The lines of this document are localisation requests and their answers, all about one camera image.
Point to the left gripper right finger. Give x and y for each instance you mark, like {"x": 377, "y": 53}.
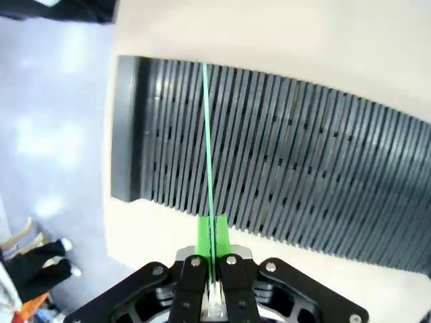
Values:
{"x": 237, "y": 289}

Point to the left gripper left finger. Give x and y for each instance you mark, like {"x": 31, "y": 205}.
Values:
{"x": 188, "y": 289}

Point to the green PCB board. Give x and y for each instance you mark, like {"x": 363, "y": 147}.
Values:
{"x": 208, "y": 151}

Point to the black slotted PCB rack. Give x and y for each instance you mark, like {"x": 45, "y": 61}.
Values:
{"x": 286, "y": 161}

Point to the person in dark trousers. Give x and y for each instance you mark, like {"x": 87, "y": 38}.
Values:
{"x": 40, "y": 269}

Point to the orange item on floor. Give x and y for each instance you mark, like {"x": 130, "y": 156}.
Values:
{"x": 33, "y": 304}

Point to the tan flat object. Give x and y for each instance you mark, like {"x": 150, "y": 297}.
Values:
{"x": 23, "y": 237}

